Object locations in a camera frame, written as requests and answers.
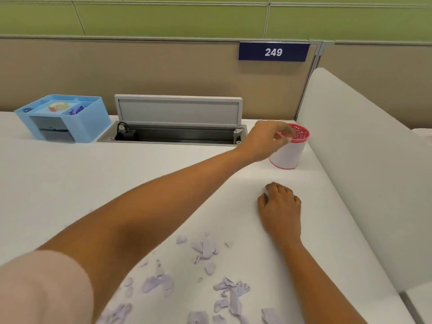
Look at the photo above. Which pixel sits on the pink shirt sleeve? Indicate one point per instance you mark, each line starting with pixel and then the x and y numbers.
pixel 44 290

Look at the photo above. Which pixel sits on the grey partition post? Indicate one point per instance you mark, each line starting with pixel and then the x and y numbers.
pixel 308 80

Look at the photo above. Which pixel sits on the person's left hand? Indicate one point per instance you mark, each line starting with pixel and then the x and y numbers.
pixel 263 138

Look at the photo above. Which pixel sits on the beige partition panel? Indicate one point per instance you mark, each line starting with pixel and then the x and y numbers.
pixel 378 80
pixel 135 74

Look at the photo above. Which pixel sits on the person's right hand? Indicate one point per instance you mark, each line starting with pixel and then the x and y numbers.
pixel 281 212

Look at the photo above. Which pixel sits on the blue desk organizer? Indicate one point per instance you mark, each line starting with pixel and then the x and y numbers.
pixel 91 124

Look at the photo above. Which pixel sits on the pink and white cup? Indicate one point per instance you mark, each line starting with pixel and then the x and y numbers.
pixel 290 156

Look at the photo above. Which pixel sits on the blue number sign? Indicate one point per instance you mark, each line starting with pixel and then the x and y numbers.
pixel 251 51

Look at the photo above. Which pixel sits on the heap of paper scraps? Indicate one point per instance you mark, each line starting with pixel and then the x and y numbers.
pixel 207 247

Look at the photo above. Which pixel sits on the person's right forearm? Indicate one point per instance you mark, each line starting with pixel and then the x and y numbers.
pixel 320 290

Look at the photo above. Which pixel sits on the clear tape roll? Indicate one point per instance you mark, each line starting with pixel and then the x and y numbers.
pixel 53 107

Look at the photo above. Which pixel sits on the white side divider panel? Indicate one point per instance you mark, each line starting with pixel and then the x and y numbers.
pixel 364 172

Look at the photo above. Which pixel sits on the purple stapler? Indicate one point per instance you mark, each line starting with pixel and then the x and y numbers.
pixel 27 110
pixel 76 110

